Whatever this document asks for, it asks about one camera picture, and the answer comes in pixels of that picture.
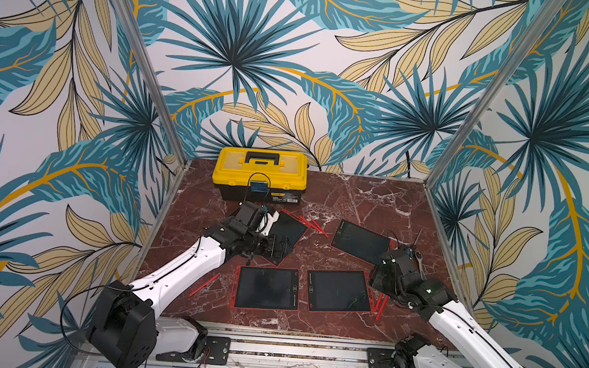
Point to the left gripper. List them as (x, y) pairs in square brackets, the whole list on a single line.
[(252, 253)]

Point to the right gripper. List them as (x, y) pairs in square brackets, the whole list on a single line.
[(389, 269)]

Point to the writing tablet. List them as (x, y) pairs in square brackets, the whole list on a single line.
[(338, 291), (360, 243), (267, 289), (283, 236)]

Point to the red stylus pair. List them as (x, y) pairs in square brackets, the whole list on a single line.
[(377, 303)]

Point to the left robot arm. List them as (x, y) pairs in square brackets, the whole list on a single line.
[(125, 327)]

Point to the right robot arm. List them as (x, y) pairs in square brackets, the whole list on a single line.
[(442, 310)]

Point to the yellow black toolbox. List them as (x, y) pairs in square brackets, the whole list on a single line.
[(243, 174)]

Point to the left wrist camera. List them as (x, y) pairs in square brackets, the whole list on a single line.
[(268, 220)]

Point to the screwdriver with black handle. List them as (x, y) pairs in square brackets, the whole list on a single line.
[(417, 256)]

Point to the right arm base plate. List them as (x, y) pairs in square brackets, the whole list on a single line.
[(388, 358)]

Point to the aluminium frame rail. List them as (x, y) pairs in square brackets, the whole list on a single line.
[(286, 352)]

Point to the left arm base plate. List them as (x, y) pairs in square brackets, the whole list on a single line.
[(212, 350)]

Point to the left aluminium corner post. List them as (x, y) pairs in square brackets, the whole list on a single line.
[(131, 28)]

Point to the aluminium corner post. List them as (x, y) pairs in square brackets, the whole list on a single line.
[(131, 28), (512, 62)]

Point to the right aluminium corner post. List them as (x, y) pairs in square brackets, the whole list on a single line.
[(512, 62)]

